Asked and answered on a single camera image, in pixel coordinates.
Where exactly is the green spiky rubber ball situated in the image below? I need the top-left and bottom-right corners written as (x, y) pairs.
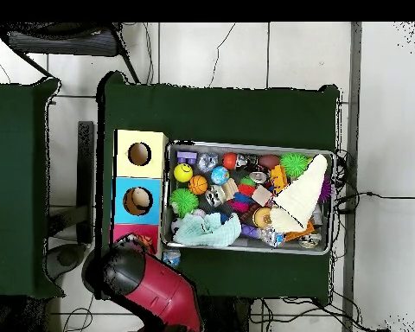
top-left (280, 152), bottom-right (310, 178)
top-left (169, 188), bottom-right (200, 218)

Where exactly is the mint green waffle cloth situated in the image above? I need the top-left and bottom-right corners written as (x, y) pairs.
top-left (172, 212), bottom-right (242, 248)

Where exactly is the clear plastic bottle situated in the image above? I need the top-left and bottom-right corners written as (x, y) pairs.
top-left (162, 247), bottom-right (182, 269)

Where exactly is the orange striped tiger plush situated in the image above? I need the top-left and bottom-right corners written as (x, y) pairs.
top-left (132, 233), bottom-right (157, 249)

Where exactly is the cream waffle cloth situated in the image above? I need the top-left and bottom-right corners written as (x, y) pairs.
top-left (269, 153), bottom-right (329, 233)

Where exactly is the clear mesh bin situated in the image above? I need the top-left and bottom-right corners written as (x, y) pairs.
top-left (161, 139), bottom-right (337, 256)

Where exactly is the wooden box with three holes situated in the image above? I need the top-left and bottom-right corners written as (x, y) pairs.
top-left (107, 129), bottom-right (169, 272)

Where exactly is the small orange basketball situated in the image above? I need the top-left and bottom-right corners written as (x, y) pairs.
top-left (188, 175), bottom-right (209, 195)

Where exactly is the blue globe ball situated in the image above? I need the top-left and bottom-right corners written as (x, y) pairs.
top-left (210, 166), bottom-right (231, 186)

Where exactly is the yellow plastic ball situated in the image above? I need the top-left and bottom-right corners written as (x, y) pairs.
top-left (173, 163), bottom-right (195, 183)

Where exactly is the red-orange ball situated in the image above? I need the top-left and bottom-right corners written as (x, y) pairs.
top-left (221, 152), bottom-right (239, 170)

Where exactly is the toy hamburger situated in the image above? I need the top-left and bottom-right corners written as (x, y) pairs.
top-left (252, 207), bottom-right (273, 228)

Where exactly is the brown toy football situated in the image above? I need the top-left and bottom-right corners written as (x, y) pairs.
top-left (258, 154), bottom-right (281, 170)

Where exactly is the dark green table cloth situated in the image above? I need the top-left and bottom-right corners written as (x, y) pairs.
top-left (94, 70), bottom-right (342, 301)

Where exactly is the black upright panel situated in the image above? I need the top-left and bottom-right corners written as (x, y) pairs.
top-left (76, 120), bottom-right (95, 245)

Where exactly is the dark round floor base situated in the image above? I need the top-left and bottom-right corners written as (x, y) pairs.
top-left (42, 241), bottom-right (89, 282)

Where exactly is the green cloth side table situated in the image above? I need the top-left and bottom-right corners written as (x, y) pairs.
top-left (0, 77), bottom-right (65, 300)

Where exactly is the black office chair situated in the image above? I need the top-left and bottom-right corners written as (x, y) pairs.
top-left (0, 22), bottom-right (141, 84)

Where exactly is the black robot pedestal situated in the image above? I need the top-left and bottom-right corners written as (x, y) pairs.
top-left (196, 295), bottom-right (253, 332)

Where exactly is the black cable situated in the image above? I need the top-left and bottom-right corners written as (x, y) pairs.
top-left (335, 190), bottom-right (415, 205)

